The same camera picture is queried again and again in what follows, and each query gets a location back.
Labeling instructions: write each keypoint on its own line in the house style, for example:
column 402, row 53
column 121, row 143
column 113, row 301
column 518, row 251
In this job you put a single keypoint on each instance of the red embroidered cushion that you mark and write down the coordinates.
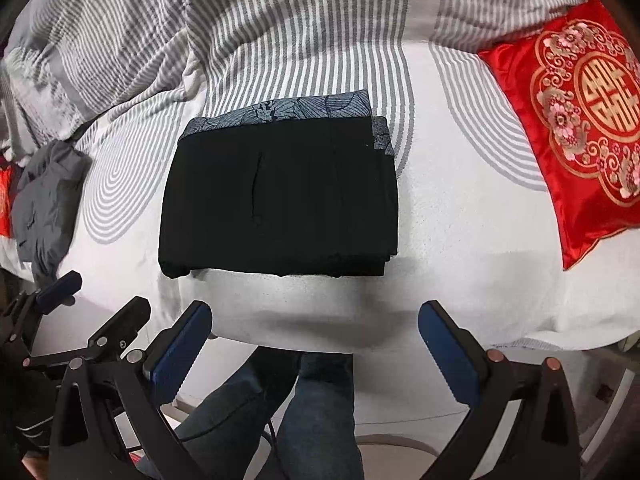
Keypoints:
column 575, row 88

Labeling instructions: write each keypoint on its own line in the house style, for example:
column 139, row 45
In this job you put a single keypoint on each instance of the person's jeans legs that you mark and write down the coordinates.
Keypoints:
column 306, row 400

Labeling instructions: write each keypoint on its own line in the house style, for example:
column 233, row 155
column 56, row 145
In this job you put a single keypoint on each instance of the grey white striped duvet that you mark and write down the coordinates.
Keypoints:
column 120, row 80

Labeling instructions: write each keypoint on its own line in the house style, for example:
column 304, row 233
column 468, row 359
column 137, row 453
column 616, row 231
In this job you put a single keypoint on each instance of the black garment blue patterned band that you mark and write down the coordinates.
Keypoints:
column 293, row 186

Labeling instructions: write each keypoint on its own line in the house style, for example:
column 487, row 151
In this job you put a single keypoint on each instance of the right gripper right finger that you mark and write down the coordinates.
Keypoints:
column 543, row 441

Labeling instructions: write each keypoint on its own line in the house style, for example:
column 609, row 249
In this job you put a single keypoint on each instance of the grey crumpled garment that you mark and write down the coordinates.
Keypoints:
column 45, row 208

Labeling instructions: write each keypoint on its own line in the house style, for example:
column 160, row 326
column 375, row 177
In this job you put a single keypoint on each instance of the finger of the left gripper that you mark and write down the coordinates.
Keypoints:
column 119, row 331
column 55, row 294

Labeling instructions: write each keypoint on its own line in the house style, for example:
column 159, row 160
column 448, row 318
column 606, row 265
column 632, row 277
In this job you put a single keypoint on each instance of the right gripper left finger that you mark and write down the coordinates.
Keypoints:
column 85, row 441

